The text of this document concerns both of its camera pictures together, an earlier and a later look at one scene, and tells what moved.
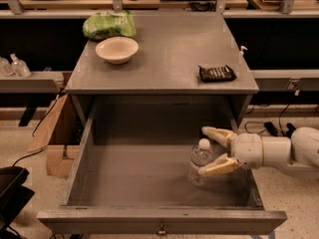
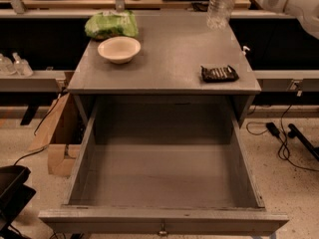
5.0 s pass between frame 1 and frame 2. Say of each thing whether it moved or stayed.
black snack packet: stayed
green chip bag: stayed
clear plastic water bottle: moved
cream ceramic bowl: stayed
